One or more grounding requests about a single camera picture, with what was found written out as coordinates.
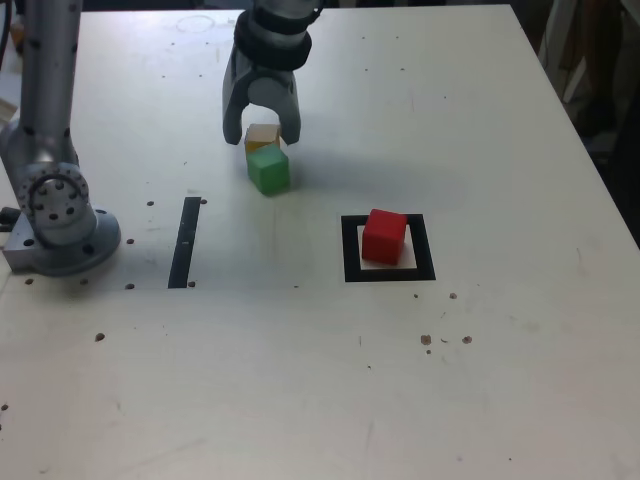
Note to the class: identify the brown wooden block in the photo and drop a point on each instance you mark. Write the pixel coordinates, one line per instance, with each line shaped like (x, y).
(18, 37)

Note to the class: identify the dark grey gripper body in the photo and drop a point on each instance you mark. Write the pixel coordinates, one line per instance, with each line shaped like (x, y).
(265, 72)

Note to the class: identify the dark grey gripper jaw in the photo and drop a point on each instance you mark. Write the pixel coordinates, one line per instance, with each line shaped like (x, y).
(232, 100)

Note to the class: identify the black tape strip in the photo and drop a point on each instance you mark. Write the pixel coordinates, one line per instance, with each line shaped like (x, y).
(184, 240)

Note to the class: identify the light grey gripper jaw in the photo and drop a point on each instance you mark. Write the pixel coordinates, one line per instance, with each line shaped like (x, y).
(270, 92)

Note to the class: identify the yellow cube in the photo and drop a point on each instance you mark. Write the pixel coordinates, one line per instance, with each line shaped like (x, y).
(262, 136)

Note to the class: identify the green cube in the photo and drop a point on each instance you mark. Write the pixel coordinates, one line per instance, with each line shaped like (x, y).
(270, 172)

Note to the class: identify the red cube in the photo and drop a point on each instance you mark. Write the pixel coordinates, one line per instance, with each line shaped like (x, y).
(382, 240)

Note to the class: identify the black tape square outline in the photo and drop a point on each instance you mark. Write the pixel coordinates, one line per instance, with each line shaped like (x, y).
(350, 270)

